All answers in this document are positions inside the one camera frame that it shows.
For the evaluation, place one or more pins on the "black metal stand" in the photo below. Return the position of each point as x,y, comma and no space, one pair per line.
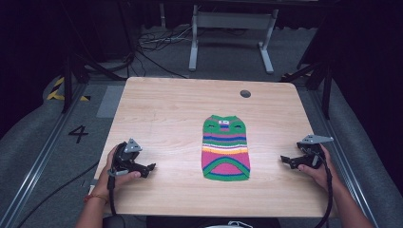
67,82
326,85

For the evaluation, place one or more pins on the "metal floor rail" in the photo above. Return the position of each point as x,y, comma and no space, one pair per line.
348,164
38,158

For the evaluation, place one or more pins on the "grey floor plate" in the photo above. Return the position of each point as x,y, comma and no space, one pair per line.
110,101

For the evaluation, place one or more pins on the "striped knitted pet sweater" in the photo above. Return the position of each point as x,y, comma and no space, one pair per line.
225,152

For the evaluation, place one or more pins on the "person's left hand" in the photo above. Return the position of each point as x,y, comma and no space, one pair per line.
109,182

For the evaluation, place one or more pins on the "white metal desk frame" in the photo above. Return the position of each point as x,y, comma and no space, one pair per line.
233,20

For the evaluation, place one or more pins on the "yellow black hazard tape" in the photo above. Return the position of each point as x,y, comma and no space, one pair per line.
57,91

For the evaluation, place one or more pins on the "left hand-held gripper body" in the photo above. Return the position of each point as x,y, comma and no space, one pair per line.
126,160

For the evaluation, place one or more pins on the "person's right hand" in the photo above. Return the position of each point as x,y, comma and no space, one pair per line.
324,177

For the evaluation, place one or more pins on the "person's dark clothing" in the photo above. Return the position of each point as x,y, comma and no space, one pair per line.
177,222

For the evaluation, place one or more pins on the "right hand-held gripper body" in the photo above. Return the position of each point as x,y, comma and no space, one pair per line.
312,160

